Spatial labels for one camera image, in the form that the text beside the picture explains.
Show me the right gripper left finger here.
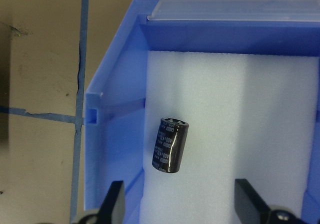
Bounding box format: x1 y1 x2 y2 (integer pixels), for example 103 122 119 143
96 180 125 223

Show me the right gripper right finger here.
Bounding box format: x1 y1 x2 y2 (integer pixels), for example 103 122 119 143
234 179 271 224

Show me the dark brown capacitor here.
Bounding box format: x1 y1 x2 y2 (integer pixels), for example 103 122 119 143
152 118 189 173

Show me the white foam insert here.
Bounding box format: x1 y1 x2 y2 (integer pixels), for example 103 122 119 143
139 51 319 223

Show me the blue plastic bin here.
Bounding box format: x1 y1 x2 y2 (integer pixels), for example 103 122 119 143
84 0 320 223

